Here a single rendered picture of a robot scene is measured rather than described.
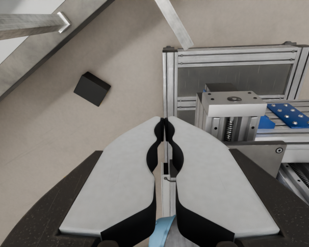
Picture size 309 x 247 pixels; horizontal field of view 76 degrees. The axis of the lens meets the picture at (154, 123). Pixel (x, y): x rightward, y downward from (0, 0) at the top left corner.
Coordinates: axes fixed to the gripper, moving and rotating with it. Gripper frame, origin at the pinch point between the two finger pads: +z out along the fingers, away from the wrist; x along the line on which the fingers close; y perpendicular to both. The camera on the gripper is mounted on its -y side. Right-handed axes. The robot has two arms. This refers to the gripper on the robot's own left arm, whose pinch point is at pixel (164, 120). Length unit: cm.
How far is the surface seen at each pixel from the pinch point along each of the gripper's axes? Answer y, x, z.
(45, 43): 1, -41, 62
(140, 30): 2, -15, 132
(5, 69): 10, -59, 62
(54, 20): -6, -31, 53
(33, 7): -10, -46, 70
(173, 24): -3.3, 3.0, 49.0
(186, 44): 1.9, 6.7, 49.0
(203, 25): 1, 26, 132
